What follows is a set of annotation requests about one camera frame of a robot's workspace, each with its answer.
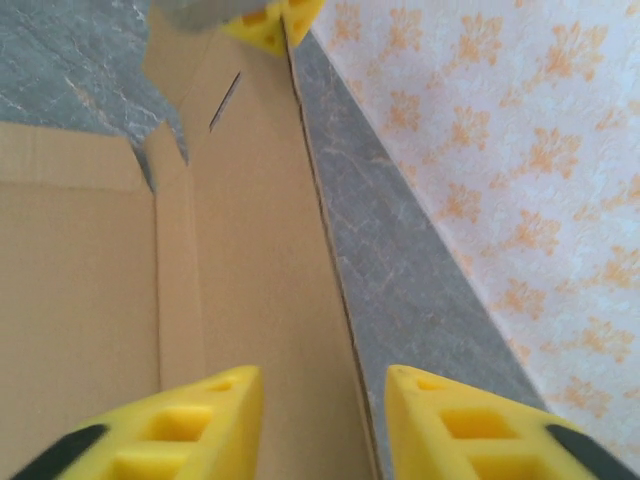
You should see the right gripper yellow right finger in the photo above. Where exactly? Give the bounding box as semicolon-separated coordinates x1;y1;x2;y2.
384;364;640;480

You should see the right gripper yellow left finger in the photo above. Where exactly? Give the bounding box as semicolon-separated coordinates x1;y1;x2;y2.
9;364;264;480

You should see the brown cardboard box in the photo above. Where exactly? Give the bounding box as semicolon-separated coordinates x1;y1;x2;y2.
0;0;381;480

